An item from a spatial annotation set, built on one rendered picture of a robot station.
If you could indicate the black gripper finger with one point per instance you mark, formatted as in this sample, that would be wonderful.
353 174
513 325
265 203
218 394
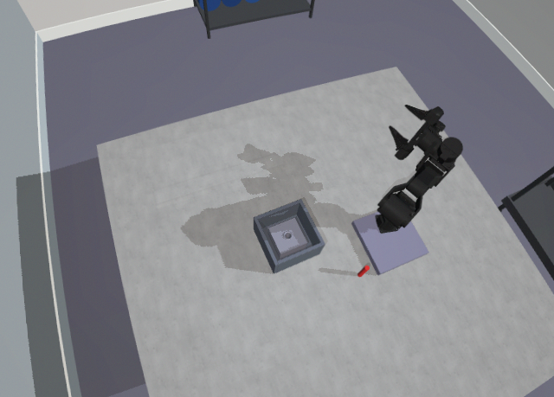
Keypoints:
398 137
417 112

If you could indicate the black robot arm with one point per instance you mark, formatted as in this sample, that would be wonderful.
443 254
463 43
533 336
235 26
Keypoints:
398 209

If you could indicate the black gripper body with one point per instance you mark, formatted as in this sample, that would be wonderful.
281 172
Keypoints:
426 139

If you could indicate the red peg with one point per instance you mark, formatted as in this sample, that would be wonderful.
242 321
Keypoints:
363 271

